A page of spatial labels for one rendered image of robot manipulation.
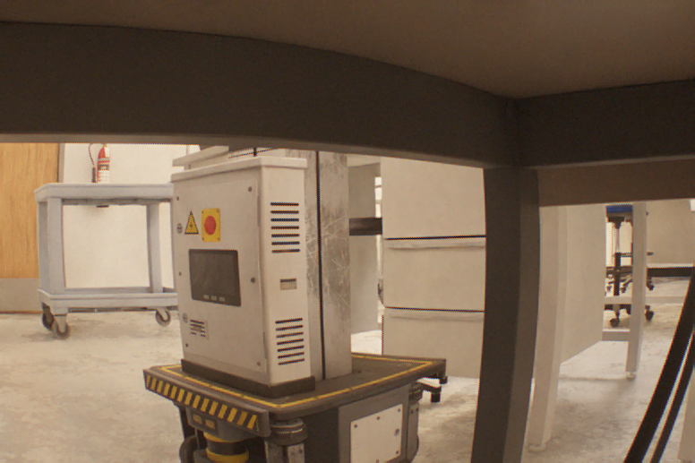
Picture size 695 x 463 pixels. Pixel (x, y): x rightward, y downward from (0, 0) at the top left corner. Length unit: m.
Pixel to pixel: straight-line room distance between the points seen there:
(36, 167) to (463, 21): 4.31
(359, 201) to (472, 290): 1.04
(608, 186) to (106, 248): 4.31
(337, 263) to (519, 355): 0.80
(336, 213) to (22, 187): 3.48
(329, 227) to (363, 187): 1.24
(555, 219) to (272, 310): 0.65
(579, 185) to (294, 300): 0.67
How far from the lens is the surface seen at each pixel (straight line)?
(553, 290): 1.39
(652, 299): 3.13
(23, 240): 4.49
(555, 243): 1.38
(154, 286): 3.93
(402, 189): 1.69
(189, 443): 1.37
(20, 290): 4.50
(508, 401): 0.54
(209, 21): 0.32
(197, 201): 1.22
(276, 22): 0.33
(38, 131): 0.29
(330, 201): 1.28
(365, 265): 2.50
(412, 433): 1.41
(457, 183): 1.57
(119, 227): 4.72
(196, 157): 2.49
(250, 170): 1.10
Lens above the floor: 0.57
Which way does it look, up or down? 1 degrees up
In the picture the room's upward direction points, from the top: 1 degrees counter-clockwise
